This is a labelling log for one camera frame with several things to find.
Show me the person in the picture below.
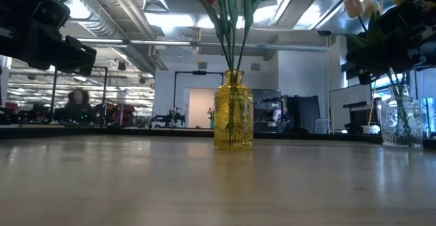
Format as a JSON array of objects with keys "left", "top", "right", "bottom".
[{"left": 63, "top": 87, "right": 95, "bottom": 124}]

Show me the yellow hanging cord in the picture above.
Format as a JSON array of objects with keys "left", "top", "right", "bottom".
[{"left": 367, "top": 82, "right": 377, "bottom": 127}]

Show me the white door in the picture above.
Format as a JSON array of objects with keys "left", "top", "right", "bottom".
[{"left": 187, "top": 87, "right": 216, "bottom": 129}]

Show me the black upright panel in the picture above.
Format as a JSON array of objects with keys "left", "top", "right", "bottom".
[{"left": 285, "top": 95, "right": 322, "bottom": 134}]

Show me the black aluminium table frame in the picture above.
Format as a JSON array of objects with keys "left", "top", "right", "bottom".
[{"left": 0, "top": 125, "right": 436, "bottom": 149}]

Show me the silver ventilation duct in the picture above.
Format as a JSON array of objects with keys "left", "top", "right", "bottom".
[{"left": 33, "top": 0, "right": 158, "bottom": 74}]

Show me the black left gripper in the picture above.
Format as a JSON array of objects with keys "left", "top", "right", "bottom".
[{"left": 0, "top": 20, "right": 97, "bottom": 78}]

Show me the black equipment rack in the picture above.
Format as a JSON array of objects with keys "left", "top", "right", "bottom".
[{"left": 251, "top": 88, "right": 284, "bottom": 132}]

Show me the clear glass vase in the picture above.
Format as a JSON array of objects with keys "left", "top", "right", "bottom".
[{"left": 379, "top": 84, "right": 425, "bottom": 150}]

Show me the black metal rig frame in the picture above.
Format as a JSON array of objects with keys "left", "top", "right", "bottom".
[
  {"left": 50, "top": 64, "right": 109, "bottom": 118},
  {"left": 173, "top": 69, "right": 226, "bottom": 129}
]

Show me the yellow glass vase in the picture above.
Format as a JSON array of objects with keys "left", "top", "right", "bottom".
[{"left": 213, "top": 69, "right": 255, "bottom": 152}]

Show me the maroon artificial tulip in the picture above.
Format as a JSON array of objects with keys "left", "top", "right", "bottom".
[{"left": 236, "top": 0, "right": 270, "bottom": 84}]

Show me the white panel board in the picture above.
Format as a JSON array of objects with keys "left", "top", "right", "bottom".
[{"left": 328, "top": 83, "right": 373, "bottom": 132}]

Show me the grey ceiling pipe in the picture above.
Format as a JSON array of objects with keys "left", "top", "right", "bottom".
[{"left": 76, "top": 37, "right": 330, "bottom": 52}]

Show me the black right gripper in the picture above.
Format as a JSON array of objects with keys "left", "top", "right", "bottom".
[{"left": 345, "top": 0, "right": 436, "bottom": 85}]

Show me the white round base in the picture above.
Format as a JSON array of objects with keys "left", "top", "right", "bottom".
[{"left": 360, "top": 124, "right": 382, "bottom": 135}]

